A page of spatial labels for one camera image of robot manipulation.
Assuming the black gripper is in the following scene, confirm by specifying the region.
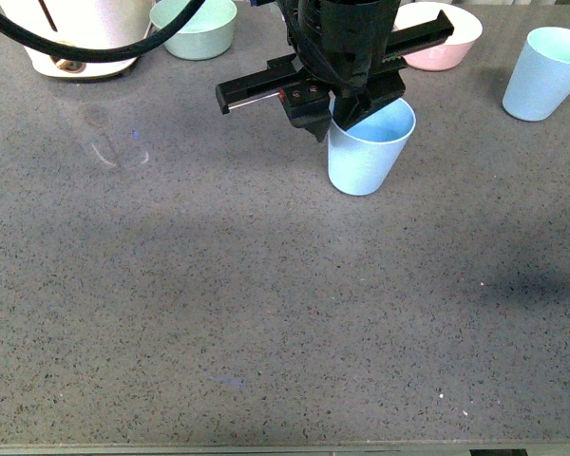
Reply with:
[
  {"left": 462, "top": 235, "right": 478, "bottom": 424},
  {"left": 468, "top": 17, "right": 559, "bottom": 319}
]
[{"left": 216, "top": 1, "right": 454, "bottom": 143}]

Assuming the blue cup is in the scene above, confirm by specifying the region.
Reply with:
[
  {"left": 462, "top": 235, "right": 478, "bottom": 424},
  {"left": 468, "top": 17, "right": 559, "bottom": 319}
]
[
  {"left": 327, "top": 98, "right": 416, "bottom": 197},
  {"left": 503, "top": 27, "right": 570, "bottom": 122}
]

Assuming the green bowl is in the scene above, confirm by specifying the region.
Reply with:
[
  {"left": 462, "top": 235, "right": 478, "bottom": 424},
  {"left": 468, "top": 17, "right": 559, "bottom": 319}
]
[{"left": 149, "top": 0, "right": 238, "bottom": 61}]

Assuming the pink bowl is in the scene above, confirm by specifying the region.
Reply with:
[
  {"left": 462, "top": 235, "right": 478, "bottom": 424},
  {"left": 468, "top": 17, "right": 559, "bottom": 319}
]
[{"left": 394, "top": 2, "right": 483, "bottom": 71}]

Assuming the cream white toaster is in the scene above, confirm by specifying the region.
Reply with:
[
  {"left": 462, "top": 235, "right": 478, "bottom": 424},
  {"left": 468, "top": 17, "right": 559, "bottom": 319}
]
[{"left": 0, "top": 0, "right": 155, "bottom": 79}]

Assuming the black cable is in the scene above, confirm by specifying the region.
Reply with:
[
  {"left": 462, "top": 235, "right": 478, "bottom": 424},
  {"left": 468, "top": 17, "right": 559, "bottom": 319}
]
[{"left": 0, "top": 0, "right": 207, "bottom": 64}]

